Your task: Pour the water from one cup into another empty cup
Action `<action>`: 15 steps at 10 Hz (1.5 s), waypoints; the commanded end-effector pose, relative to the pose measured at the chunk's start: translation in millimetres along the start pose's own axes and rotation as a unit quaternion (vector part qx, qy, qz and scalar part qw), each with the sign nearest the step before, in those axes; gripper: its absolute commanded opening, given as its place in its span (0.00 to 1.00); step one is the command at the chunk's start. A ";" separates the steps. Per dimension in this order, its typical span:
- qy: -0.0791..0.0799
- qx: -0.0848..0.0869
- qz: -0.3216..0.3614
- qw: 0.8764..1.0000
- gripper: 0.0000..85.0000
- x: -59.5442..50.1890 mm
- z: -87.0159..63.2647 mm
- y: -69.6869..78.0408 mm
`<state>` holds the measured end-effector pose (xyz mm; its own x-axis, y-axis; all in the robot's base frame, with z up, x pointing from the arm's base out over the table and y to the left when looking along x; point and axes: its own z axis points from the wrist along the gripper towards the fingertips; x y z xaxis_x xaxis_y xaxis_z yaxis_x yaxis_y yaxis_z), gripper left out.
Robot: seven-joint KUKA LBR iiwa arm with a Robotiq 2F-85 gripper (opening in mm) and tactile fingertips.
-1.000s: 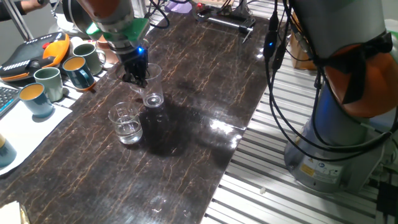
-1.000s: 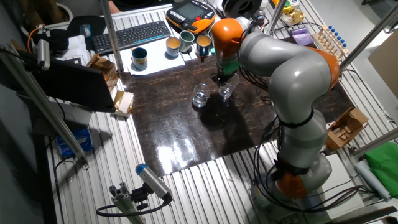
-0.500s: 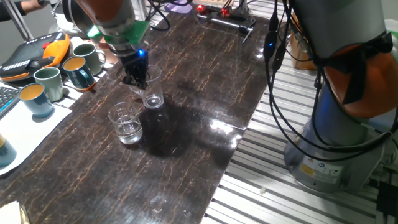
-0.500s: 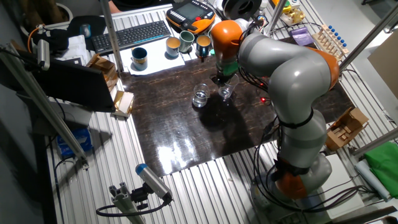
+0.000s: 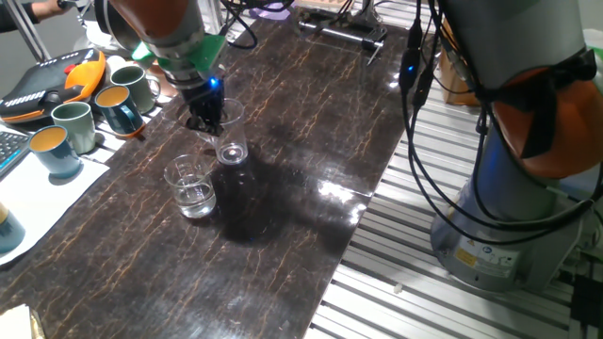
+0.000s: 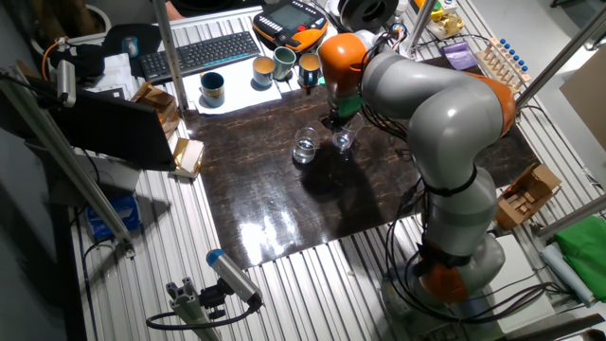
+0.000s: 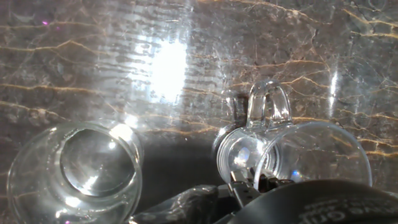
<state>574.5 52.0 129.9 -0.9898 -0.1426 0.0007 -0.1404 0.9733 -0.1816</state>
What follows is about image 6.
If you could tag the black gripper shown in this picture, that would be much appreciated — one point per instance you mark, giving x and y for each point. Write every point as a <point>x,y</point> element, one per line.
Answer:
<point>333,120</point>

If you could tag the clear glass mug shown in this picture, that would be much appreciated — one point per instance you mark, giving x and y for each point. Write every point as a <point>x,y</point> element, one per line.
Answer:
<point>348,139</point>

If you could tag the dark sleeved forearm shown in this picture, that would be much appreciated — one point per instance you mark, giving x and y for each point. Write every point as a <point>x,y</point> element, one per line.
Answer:
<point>213,5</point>

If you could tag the silver orange robot arm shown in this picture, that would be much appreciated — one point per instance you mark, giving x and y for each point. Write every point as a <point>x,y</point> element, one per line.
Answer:
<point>450,118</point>

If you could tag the clear glass beaker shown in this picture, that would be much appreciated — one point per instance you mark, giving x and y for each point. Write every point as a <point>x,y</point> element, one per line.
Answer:
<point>305,149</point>

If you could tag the light green ceramic mug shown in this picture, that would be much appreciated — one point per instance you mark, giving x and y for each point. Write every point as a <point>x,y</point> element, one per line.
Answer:
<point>284,64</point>

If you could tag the blue mug yellow inside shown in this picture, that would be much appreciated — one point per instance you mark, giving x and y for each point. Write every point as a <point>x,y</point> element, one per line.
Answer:
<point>262,73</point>

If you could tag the dark marble pattern mat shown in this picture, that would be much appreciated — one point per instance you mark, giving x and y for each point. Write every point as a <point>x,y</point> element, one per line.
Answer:
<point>265,189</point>

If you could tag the white paper sheet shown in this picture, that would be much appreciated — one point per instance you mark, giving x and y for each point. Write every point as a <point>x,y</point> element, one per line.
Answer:
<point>237,95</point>

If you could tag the black orange teach pendant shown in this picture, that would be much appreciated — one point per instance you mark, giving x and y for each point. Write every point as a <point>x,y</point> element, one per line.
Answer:
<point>290,21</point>

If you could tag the black round disc device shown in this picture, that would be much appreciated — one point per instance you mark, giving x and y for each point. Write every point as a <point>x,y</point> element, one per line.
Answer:
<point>369,12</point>

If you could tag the blue mug tan rim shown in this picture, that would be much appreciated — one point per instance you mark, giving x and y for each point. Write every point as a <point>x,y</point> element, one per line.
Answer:
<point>212,92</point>

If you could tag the purple cloth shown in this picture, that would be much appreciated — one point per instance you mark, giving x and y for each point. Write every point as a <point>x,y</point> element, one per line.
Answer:
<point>458,54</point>

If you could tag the white paper stack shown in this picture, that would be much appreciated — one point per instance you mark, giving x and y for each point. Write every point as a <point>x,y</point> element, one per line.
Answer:
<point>189,156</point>

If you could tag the yellow brass fitting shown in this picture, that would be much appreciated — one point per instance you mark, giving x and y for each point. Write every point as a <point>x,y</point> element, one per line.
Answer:
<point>442,19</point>

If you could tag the black keyboard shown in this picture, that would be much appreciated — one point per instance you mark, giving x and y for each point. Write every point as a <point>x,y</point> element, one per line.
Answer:
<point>199,54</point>

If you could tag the wooden box stack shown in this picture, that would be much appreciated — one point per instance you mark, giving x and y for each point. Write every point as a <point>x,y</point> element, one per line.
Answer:
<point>158,104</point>

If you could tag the cardboard box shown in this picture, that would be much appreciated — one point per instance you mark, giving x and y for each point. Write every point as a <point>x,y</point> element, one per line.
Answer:
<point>525,196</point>

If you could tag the black mouse pad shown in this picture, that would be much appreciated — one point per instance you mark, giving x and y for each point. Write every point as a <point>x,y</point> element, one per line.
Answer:
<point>142,35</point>

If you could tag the grey computer mouse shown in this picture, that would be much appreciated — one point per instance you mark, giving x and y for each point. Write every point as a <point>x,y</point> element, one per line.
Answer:
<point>130,46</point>

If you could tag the white paper pile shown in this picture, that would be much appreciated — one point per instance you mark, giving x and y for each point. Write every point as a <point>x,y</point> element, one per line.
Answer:
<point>113,71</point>

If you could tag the blue tissue pack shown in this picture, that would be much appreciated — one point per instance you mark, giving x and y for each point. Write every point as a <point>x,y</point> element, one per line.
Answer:
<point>113,218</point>

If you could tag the black cloth bundle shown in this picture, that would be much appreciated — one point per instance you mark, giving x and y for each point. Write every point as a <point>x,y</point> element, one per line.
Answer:
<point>78,59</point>

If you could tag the white rolled sheet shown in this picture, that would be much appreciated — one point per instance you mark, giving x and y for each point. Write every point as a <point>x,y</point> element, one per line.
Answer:
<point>565,274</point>

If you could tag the green cloth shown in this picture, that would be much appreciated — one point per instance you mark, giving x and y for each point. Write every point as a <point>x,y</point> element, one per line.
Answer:
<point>584,256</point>

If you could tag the aluminium frame pole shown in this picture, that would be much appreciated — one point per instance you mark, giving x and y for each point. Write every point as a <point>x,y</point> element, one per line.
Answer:
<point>66,156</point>
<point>561,59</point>
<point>419,23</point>
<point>570,218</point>
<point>170,52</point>

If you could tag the silver camera blue tip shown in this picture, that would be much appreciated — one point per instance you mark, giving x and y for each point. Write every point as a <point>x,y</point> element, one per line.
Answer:
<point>234,277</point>

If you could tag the aluminium profile camera mount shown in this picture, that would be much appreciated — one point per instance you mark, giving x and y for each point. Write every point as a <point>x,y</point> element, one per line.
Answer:
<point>189,308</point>

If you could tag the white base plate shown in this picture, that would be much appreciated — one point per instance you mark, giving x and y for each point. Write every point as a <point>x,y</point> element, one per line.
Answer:
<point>518,284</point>

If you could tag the silver camera on pole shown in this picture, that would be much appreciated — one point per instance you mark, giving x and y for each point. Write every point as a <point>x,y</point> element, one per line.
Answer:
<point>66,83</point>

